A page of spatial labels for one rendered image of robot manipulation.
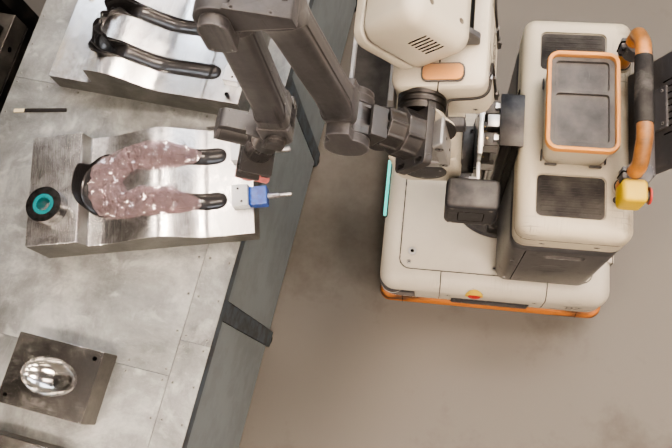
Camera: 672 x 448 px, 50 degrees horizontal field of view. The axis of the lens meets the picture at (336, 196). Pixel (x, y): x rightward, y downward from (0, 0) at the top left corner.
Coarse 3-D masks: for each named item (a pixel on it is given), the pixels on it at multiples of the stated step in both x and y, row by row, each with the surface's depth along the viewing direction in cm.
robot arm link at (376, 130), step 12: (360, 108) 120; (372, 108) 120; (384, 108) 121; (360, 120) 119; (372, 120) 119; (384, 120) 121; (360, 132) 119; (372, 132) 119; (384, 132) 120; (372, 144) 123
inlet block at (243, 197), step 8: (240, 184) 160; (232, 192) 159; (240, 192) 159; (248, 192) 160; (256, 192) 160; (264, 192) 160; (288, 192) 160; (232, 200) 159; (240, 200) 158; (248, 200) 159; (256, 200) 159; (264, 200) 159; (240, 208) 160; (248, 208) 161
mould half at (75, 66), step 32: (96, 0) 182; (160, 0) 174; (192, 0) 176; (128, 32) 170; (160, 32) 173; (64, 64) 177; (96, 64) 167; (128, 64) 169; (224, 64) 169; (128, 96) 177; (160, 96) 172; (192, 96) 167; (224, 96) 166
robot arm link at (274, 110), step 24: (216, 24) 87; (216, 48) 93; (240, 48) 98; (264, 48) 103; (240, 72) 105; (264, 72) 105; (264, 96) 112; (288, 96) 120; (264, 120) 120; (288, 120) 121
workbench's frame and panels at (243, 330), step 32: (320, 0) 213; (352, 0) 257; (320, 128) 246; (288, 160) 213; (288, 224) 228; (256, 256) 199; (288, 256) 236; (256, 288) 205; (224, 320) 181; (256, 320) 212; (224, 352) 187; (256, 352) 219; (224, 384) 192; (192, 416) 155; (224, 416) 198
